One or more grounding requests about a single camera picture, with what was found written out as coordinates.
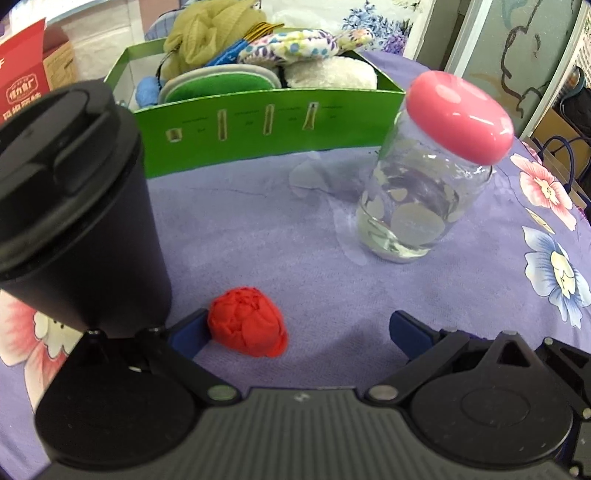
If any red soft ball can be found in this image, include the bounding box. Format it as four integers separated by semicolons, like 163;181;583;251
207;287;288;358

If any cream fluffy towel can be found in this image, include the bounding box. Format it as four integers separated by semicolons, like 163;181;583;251
283;56;378;90

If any olive green mesh sponge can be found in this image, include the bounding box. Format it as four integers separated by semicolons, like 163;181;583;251
160;0;266;80

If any floral patterned soft pouch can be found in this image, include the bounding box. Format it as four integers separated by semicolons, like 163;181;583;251
236;28;375;67

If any blue fluffy towel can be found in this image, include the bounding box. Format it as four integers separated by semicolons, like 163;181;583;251
135;76;166;109

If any purple floral tablecloth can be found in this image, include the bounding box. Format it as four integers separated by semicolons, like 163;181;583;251
0;48;591;480

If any black lidded coffee cup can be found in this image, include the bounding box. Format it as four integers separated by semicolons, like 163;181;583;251
1;80;172;337

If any clear jar pink lid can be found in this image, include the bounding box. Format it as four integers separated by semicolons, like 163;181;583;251
356;70;514;263

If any green cardboard box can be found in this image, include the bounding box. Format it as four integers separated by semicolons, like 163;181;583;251
104;40;405;178

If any red cracker box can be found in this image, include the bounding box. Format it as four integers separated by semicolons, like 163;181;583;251
0;19;78;123

